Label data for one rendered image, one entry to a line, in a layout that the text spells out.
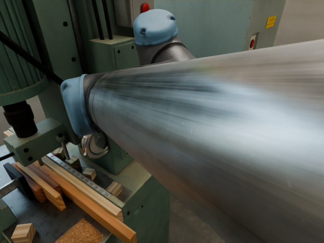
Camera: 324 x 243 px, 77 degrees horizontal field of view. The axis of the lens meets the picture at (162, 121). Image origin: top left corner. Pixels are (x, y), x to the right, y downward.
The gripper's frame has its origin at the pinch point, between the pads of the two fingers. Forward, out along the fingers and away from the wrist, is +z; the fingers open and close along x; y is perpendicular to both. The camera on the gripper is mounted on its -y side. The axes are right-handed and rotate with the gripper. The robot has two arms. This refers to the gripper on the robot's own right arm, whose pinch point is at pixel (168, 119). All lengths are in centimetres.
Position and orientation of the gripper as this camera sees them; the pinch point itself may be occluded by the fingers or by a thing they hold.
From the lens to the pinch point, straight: 64.6
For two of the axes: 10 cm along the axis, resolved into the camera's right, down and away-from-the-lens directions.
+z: 0.7, 5.0, 8.6
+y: -4.4, 7.9, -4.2
